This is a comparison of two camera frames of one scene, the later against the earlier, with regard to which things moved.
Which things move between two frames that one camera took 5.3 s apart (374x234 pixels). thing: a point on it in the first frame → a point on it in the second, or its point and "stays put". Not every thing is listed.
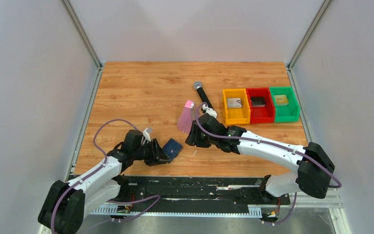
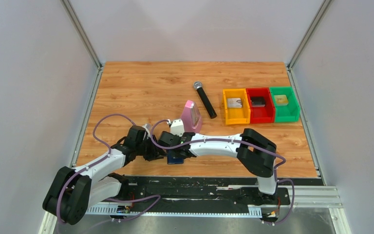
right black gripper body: (207, 142) → (175, 152)
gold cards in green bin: (281, 100) stays put
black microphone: (197, 85) stays put
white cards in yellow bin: (234, 103) stays put
